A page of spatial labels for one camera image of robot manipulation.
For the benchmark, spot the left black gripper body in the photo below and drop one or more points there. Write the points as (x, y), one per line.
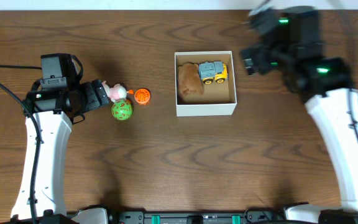
(97, 92)

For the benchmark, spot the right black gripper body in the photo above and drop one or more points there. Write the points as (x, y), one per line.
(250, 64)

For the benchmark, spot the pink white pig toy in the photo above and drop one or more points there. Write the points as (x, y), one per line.
(117, 92)

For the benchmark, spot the yellow grey toy truck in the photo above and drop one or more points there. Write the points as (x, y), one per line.
(210, 72)

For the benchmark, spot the brown plush toy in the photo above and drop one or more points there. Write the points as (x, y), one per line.
(189, 82)

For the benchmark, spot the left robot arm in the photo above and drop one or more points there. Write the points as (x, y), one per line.
(49, 109)

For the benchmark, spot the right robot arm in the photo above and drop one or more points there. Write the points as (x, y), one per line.
(330, 98)

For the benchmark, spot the green number ball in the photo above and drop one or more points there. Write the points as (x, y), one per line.
(122, 109)

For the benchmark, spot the orange round basket toy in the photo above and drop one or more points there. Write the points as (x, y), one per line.
(142, 96)

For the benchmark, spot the white cardboard box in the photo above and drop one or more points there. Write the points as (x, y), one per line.
(218, 99)

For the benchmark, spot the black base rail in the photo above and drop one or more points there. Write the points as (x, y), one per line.
(102, 216)

